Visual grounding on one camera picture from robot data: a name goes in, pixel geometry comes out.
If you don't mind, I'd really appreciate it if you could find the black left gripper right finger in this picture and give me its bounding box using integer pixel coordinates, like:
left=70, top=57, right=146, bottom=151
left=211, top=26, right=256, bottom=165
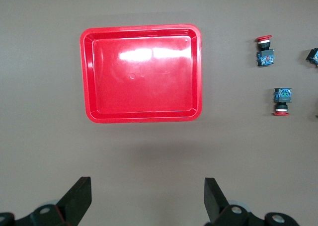
left=205, top=178, right=302, bottom=226

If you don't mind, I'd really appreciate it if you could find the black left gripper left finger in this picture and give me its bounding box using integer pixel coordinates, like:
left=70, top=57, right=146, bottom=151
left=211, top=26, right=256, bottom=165
left=0, top=176, right=92, bottom=226

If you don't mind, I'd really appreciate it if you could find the red push button switch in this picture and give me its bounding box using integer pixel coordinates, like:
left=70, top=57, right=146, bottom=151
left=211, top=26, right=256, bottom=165
left=255, top=35, right=276, bottom=67

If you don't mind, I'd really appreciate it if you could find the brown table cover sheet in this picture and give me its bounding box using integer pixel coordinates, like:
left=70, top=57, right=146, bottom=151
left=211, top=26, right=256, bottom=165
left=0, top=0, right=318, bottom=226

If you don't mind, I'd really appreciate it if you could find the red plastic tray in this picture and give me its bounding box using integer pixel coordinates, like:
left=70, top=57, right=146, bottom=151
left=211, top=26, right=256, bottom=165
left=79, top=23, right=203, bottom=124

